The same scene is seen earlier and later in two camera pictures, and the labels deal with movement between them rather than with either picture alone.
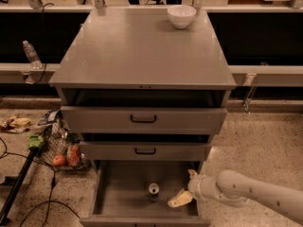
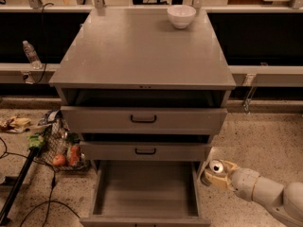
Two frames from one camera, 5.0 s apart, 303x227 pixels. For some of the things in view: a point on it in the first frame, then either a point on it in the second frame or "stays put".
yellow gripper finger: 192,173 to 230,166
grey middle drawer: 143,150 stays put
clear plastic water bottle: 32,55 stays put
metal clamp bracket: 250,80 stays put
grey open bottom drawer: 134,193 stays put
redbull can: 153,190 to 216,165
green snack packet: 35,140 stays put
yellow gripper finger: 183,198 to 216,180
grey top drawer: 142,120 stays put
